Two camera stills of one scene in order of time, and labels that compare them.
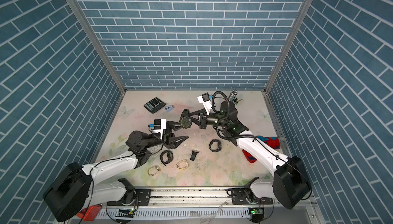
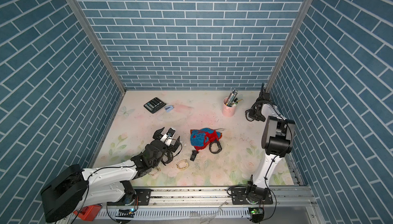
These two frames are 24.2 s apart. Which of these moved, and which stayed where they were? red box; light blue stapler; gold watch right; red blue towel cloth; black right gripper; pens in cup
Moved: red blue towel cloth; black right gripper
Stayed: red box; pens in cup; gold watch right; light blue stapler
